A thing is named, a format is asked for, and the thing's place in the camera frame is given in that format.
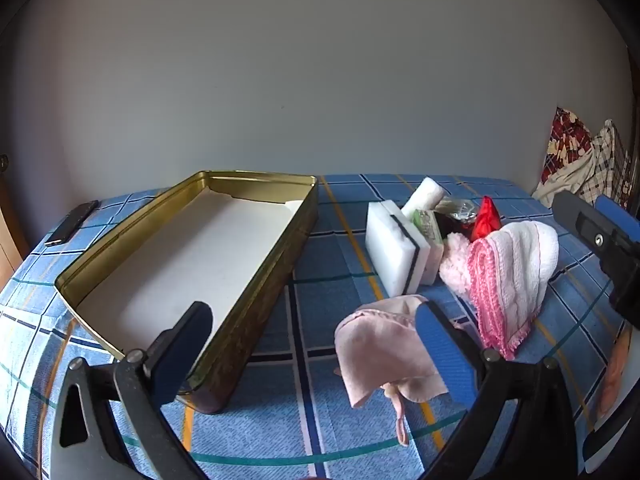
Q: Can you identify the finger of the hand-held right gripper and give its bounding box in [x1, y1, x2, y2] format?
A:
[552, 190, 631, 281]
[595, 195, 640, 248]

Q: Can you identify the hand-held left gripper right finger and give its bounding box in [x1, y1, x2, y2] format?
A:
[414, 299, 593, 480]

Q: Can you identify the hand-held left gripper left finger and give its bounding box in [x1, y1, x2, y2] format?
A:
[52, 301, 216, 480]

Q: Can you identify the pale pink cloth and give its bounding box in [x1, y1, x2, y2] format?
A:
[334, 294, 449, 447]

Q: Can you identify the white cloth with pink edge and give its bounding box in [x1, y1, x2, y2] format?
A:
[466, 220, 560, 361]

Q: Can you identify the red and gold drawstring pouch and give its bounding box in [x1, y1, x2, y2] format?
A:
[472, 196, 502, 241]

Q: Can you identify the pink fluffy powder puff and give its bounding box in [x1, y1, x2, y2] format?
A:
[439, 232, 473, 297]

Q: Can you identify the gold metal tin box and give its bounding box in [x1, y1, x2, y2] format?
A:
[54, 170, 320, 413]

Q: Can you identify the clear bag of cotton swabs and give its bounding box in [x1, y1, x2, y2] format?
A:
[440, 199, 478, 223]

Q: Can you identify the white sponge with black stripe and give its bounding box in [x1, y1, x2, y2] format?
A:
[366, 200, 445, 297]

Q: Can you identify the dark purple scrunchie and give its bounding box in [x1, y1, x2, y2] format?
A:
[432, 212, 473, 241]

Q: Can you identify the green pack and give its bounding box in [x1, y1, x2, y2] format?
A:
[412, 209, 445, 246]

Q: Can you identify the white towel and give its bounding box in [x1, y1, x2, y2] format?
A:
[402, 177, 447, 221]

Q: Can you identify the person's right hand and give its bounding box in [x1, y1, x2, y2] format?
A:
[599, 329, 635, 422]

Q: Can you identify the plaid checked cloth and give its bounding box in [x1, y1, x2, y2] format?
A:
[531, 119, 633, 206]

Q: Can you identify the red floral patterned blanket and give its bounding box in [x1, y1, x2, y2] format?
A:
[541, 106, 596, 186]

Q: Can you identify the blue plaid bed sheet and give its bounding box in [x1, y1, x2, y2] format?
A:
[0, 174, 640, 480]

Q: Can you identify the black phone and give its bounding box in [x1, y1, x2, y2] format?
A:
[44, 200, 100, 247]

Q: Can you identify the wooden door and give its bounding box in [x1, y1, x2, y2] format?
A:
[0, 152, 31, 273]

